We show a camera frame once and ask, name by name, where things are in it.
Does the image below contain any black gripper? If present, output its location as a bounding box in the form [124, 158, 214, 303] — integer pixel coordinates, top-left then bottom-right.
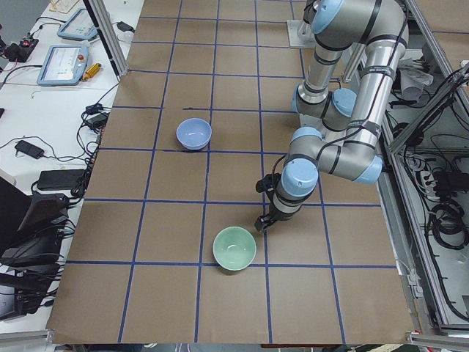
[255, 211, 282, 232]

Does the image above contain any green bowl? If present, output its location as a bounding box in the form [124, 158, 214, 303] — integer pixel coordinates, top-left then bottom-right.
[213, 227, 256, 271]

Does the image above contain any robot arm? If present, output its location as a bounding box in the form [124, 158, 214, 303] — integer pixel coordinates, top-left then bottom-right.
[255, 1, 409, 231]

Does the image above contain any blue bowl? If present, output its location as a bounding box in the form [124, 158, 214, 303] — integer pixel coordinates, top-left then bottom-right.
[176, 118, 212, 150]

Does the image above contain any brown paper mat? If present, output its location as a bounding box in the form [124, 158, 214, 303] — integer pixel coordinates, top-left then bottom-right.
[48, 1, 413, 344]

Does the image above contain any gold cylinder tool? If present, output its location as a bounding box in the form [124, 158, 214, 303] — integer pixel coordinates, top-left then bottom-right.
[81, 62, 102, 81]

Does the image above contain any black power adapter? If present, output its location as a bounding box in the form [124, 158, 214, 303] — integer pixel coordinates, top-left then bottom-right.
[117, 21, 135, 32]

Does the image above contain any black phone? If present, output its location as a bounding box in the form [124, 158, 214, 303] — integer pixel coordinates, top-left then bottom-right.
[15, 140, 45, 159]

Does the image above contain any near teach pendant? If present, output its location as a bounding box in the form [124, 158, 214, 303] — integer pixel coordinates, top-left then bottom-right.
[37, 45, 89, 87]

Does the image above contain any teach pendant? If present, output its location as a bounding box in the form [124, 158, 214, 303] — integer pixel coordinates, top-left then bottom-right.
[57, 7, 97, 41]
[37, 45, 89, 87]

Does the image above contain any far teach pendant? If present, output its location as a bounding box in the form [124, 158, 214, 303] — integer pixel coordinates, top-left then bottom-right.
[57, 7, 97, 41]

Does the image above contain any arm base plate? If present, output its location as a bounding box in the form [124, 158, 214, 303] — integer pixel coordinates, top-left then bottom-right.
[287, 20, 316, 48]

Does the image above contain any aluminium frame post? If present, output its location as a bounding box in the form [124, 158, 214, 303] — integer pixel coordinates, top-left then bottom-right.
[83, 0, 128, 77]

